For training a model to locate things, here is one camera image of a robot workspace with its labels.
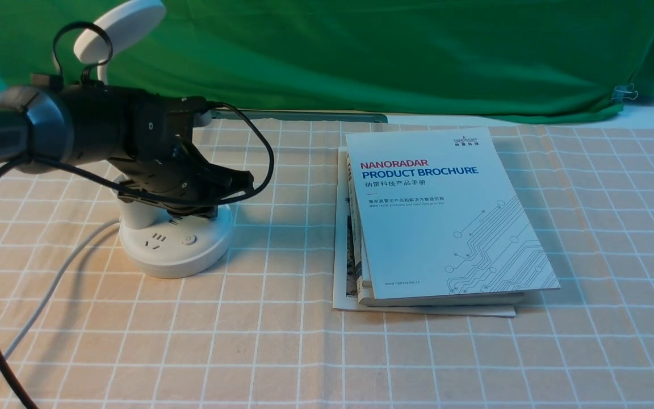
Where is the green backdrop cloth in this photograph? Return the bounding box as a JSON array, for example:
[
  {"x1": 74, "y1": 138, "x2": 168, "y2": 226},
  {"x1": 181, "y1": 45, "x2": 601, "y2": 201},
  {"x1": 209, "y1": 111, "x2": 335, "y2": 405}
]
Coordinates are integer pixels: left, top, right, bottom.
[{"x1": 0, "y1": 0, "x2": 654, "y2": 124}]

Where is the bottom white booklet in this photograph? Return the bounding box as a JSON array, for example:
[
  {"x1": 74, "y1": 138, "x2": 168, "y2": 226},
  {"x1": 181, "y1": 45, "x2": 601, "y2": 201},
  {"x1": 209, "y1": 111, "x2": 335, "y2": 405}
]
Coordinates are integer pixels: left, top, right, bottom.
[{"x1": 332, "y1": 147, "x2": 516, "y2": 318}]

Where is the white Nanoradar product brochure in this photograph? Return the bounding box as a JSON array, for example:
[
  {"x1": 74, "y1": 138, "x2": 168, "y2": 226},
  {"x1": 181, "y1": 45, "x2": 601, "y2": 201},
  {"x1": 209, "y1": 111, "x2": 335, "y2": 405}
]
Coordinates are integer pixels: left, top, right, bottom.
[{"x1": 346, "y1": 127, "x2": 560, "y2": 306}]

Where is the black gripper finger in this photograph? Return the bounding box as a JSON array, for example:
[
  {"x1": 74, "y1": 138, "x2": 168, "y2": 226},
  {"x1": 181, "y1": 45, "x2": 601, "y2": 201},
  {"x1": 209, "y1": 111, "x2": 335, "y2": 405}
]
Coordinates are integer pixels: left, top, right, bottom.
[{"x1": 206, "y1": 164, "x2": 255, "y2": 204}]

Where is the metal binder clip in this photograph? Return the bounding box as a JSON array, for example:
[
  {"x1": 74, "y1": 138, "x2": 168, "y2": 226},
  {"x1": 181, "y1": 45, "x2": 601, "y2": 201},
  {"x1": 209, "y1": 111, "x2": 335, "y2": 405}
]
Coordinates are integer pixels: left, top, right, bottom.
[{"x1": 610, "y1": 84, "x2": 639, "y2": 105}]

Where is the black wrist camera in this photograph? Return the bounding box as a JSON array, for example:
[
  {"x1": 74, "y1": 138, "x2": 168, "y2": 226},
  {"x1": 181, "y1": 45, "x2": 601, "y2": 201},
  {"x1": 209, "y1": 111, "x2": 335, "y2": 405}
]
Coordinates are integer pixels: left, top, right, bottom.
[{"x1": 162, "y1": 96, "x2": 212, "y2": 141}]

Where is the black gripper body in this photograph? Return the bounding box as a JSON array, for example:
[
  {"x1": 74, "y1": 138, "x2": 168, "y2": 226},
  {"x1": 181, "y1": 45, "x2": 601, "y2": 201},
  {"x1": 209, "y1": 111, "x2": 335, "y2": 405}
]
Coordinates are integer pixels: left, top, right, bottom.
[{"x1": 114, "y1": 136, "x2": 219, "y2": 219}]

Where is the white desk lamp with sockets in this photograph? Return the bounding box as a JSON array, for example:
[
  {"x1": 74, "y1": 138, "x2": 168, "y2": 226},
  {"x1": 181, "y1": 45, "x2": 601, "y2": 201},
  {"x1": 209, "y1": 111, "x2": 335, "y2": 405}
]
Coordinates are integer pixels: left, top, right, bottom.
[{"x1": 95, "y1": 1, "x2": 234, "y2": 279}]

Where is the dark metal bar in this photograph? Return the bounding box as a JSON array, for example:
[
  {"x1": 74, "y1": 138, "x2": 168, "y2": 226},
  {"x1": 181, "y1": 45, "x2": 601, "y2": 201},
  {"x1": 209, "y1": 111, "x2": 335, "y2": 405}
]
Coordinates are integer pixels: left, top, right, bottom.
[{"x1": 208, "y1": 109, "x2": 388, "y2": 124}]

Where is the checkered beige tablecloth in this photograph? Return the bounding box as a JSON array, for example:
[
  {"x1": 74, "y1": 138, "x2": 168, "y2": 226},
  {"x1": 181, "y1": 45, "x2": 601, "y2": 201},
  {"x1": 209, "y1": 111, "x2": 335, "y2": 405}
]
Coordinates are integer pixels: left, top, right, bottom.
[{"x1": 9, "y1": 120, "x2": 654, "y2": 408}]

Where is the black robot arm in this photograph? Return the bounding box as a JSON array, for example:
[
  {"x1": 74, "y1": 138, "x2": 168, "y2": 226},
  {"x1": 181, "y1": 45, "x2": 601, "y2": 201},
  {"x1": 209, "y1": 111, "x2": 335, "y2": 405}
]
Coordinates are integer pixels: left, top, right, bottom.
[{"x1": 0, "y1": 85, "x2": 264, "y2": 219}]

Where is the white lamp power cable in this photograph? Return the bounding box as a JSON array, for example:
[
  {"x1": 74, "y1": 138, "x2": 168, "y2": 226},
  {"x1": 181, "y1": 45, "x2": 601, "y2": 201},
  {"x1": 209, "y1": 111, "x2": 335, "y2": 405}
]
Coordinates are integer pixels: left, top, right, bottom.
[{"x1": 0, "y1": 222, "x2": 120, "y2": 409}]

